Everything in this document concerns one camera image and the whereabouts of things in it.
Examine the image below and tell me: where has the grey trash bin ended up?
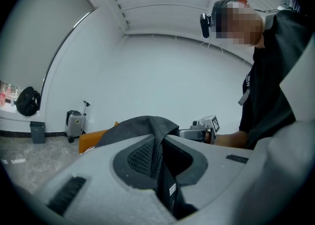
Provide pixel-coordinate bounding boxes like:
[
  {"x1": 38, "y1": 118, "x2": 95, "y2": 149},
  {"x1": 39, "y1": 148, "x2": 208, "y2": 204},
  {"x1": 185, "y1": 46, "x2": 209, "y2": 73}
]
[{"x1": 30, "y1": 121, "x2": 46, "y2": 145}]

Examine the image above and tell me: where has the grey lanyard strap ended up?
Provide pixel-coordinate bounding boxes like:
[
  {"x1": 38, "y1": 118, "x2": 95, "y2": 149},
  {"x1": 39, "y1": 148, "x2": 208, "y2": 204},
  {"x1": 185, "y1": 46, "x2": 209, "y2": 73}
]
[{"x1": 237, "y1": 88, "x2": 251, "y2": 107}]

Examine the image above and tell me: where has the person's right hand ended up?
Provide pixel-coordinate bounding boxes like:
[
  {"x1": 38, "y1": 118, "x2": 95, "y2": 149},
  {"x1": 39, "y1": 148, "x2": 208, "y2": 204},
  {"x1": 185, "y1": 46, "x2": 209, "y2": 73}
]
[{"x1": 203, "y1": 130, "x2": 217, "y2": 145}]

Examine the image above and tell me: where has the orange seat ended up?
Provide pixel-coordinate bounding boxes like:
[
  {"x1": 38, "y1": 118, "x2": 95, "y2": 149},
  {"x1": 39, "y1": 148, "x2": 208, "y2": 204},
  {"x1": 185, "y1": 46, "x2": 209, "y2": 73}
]
[{"x1": 78, "y1": 121, "x2": 120, "y2": 155}]

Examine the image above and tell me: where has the black bulging bag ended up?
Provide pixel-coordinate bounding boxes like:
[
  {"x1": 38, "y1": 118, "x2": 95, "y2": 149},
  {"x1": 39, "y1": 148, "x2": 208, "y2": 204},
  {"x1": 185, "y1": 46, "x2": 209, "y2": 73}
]
[{"x1": 15, "y1": 86, "x2": 42, "y2": 117}]

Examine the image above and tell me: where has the person's black shirt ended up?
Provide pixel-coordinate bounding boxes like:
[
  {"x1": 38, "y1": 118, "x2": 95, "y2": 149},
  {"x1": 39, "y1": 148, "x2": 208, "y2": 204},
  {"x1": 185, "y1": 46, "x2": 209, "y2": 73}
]
[{"x1": 238, "y1": 9, "x2": 315, "y2": 151}]

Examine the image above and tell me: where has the silver ride-on suitcase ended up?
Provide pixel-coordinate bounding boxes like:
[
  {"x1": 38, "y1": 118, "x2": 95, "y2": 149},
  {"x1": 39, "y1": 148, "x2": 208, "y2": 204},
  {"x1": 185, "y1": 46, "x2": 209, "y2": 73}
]
[{"x1": 64, "y1": 100, "x2": 91, "y2": 144}]

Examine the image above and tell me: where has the window with grey blind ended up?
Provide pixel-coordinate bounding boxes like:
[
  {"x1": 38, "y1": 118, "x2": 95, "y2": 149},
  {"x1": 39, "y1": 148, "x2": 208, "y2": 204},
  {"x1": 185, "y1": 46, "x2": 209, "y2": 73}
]
[{"x1": 0, "y1": 0, "x2": 96, "y2": 111}]

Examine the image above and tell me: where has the person's right forearm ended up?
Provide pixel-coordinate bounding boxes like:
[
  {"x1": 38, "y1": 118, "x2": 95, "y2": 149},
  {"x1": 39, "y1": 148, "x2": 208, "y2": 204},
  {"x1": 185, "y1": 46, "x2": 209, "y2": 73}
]
[{"x1": 214, "y1": 130, "x2": 250, "y2": 149}]

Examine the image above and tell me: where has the black head camera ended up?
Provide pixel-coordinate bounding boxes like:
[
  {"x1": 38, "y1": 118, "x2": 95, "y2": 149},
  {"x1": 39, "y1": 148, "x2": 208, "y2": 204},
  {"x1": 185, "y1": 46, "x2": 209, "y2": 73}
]
[{"x1": 199, "y1": 12, "x2": 213, "y2": 38}]

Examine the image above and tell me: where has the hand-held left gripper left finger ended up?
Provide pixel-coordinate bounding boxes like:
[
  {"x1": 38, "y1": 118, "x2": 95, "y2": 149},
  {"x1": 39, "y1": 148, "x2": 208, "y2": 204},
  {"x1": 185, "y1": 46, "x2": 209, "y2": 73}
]
[{"x1": 31, "y1": 134, "x2": 179, "y2": 225}]

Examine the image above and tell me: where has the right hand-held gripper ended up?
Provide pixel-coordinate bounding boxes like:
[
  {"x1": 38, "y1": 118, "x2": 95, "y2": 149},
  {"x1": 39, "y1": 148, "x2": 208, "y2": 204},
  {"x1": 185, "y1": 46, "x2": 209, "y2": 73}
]
[{"x1": 179, "y1": 114, "x2": 221, "y2": 144}]

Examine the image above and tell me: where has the person's head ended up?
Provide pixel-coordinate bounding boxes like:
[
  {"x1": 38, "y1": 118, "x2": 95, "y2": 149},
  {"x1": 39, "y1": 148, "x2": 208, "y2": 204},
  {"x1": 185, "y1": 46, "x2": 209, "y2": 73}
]
[{"x1": 211, "y1": 0, "x2": 266, "y2": 47}]

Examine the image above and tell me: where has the clear plastic bottle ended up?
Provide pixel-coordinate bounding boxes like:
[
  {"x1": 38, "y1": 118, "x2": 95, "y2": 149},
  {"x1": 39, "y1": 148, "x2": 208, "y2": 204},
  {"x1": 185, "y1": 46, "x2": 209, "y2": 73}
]
[{"x1": 9, "y1": 88, "x2": 19, "y2": 107}]

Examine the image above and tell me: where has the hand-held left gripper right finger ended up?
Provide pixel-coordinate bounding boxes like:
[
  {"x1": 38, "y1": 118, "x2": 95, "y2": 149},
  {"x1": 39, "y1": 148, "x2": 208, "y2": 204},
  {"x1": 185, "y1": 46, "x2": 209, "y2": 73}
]
[{"x1": 162, "y1": 117, "x2": 315, "y2": 225}]

